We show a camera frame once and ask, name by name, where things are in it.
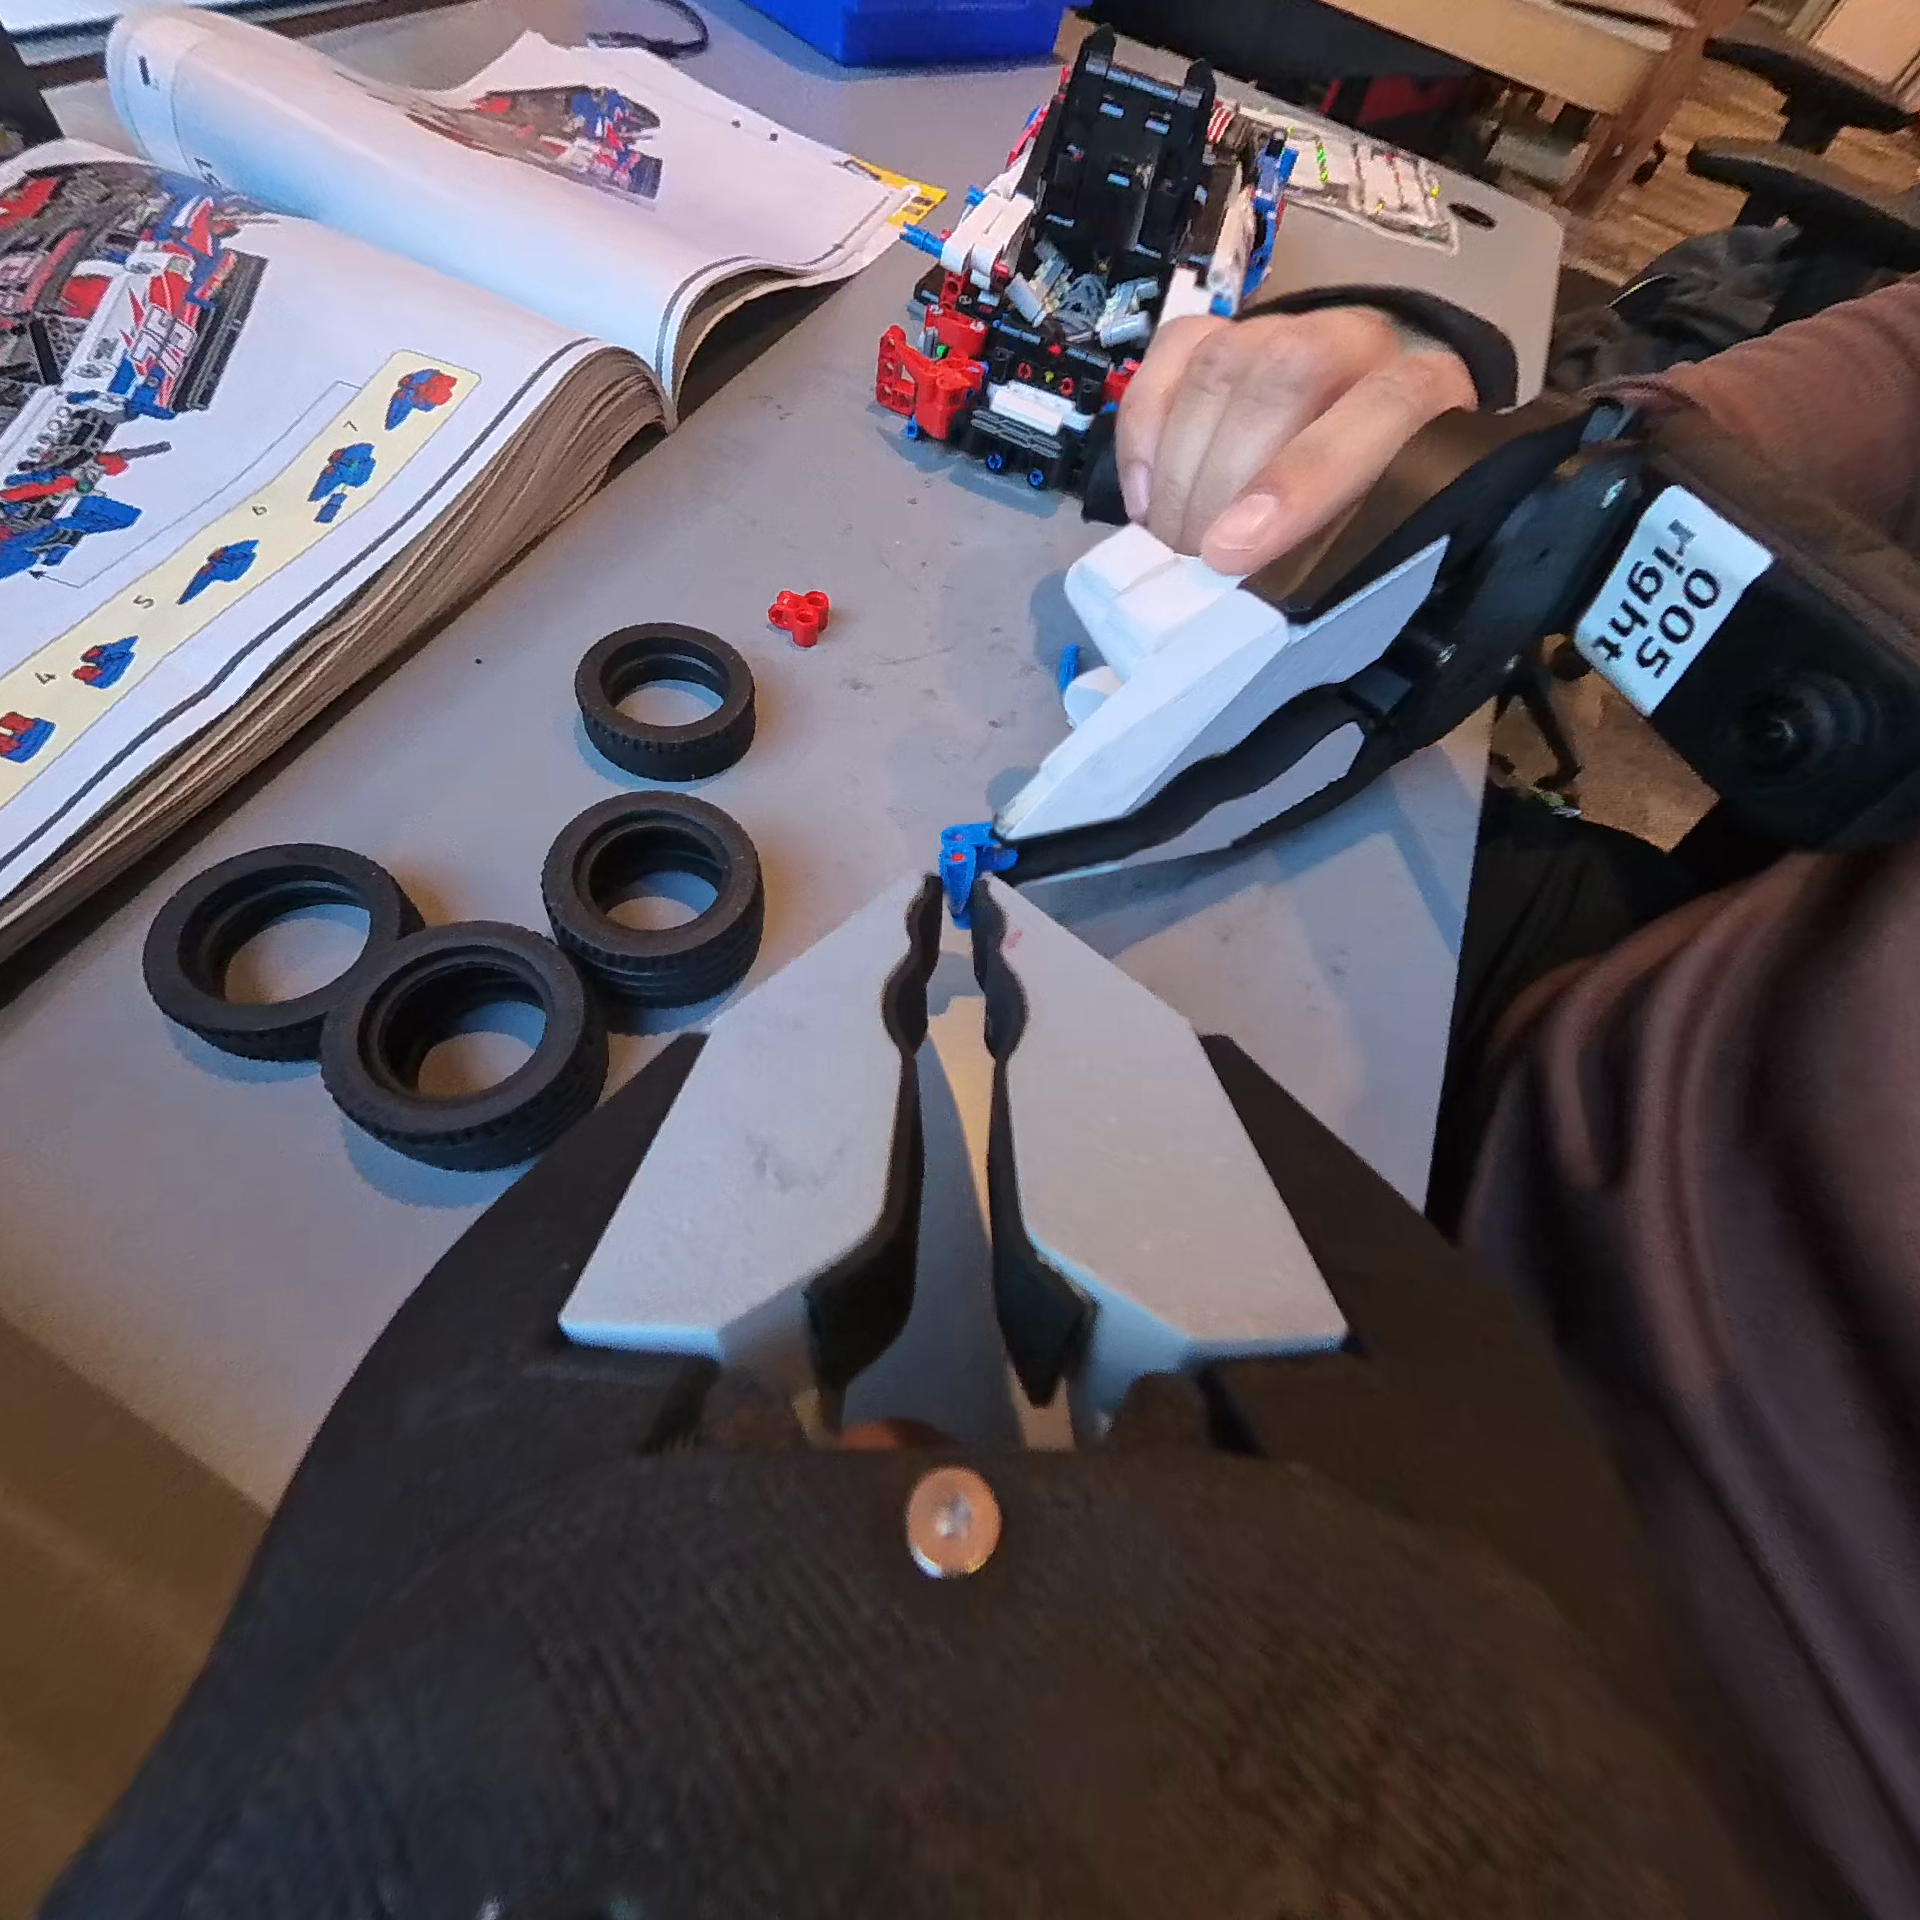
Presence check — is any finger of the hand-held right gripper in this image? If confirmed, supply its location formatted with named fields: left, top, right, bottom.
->
left=996, top=526, right=1453, bottom=845
left=984, top=681, right=1420, bottom=886

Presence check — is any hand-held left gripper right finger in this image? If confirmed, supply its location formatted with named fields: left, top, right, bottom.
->
left=967, top=878, right=1354, bottom=1413

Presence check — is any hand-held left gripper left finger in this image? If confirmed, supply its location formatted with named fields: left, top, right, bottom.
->
left=557, top=874, right=945, bottom=1426

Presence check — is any blue pointed brick assembly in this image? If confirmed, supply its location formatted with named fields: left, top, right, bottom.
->
left=938, top=821, right=1021, bottom=922

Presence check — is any person's right forearm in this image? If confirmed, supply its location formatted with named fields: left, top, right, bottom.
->
left=1591, top=277, right=1920, bottom=634

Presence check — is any grey desk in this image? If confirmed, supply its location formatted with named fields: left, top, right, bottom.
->
left=0, top=0, right=1569, bottom=1518

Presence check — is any person's right hand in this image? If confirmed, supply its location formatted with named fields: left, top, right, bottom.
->
left=1119, top=307, right=1479, bottom=579

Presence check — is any wide black rubber tyre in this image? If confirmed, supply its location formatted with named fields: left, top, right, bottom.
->
left=543, top=790, right=767, bottom=1014
left=321, top=918, right=609, bottom=1173

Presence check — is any sticker sheet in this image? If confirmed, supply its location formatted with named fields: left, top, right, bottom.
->
left=1223, top=105, right=1460, bottom=252

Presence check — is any black office chair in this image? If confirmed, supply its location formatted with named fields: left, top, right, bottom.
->
left=1688, top=29, right=1920, bottom=280

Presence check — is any narrow black rubber tyre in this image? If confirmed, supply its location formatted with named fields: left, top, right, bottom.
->
left=144, top=844, right=426, bottom=1066
left=575, top=621, right=756, bottom=781

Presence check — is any brown wooden table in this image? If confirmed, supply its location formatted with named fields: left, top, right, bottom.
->
left=1079, top=0, right=1759, bottom=216

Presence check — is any toy brick car model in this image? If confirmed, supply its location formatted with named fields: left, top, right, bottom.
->
left=879, top=28, right=1301, bottom=497

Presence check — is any person's brown shirt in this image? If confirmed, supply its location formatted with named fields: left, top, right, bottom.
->
left=1463, top=840, right=1920, bottom=1920

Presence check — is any blue plastic bin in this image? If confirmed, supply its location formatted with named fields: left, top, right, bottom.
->
left=745, top=0, right=1071, bottom=68

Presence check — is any beige wooden table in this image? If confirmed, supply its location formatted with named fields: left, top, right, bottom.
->
left=0, top=1308, right=279, bottom=1920

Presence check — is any open instruction book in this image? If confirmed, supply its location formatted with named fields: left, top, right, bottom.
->
left=0, top=0, right=952, bottom=963

